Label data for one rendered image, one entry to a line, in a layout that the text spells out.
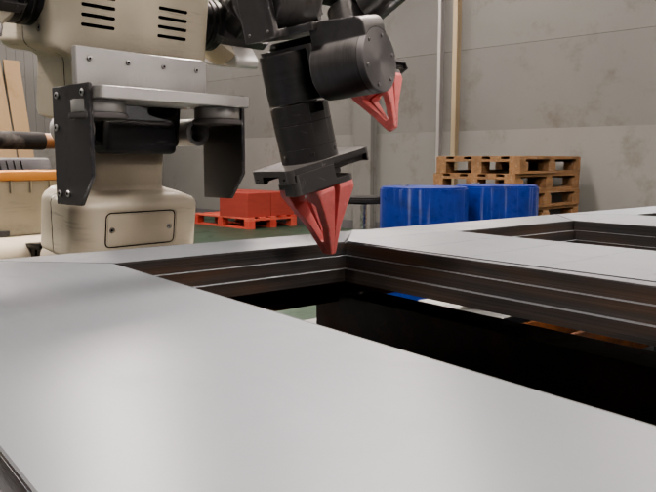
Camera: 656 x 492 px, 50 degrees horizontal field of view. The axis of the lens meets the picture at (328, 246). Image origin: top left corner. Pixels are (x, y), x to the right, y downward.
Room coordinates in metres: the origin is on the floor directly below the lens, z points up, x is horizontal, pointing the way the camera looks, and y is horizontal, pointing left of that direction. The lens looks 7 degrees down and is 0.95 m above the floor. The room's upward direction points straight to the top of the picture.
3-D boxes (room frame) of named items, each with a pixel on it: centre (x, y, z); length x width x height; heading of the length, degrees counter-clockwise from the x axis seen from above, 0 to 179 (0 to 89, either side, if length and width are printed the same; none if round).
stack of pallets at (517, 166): (7.22, -1.84, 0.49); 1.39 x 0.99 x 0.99; 136
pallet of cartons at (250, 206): (10.39, 1.24, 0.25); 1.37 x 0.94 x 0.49; 47
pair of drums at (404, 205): (4.31, -0.82, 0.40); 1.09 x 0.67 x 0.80; 133
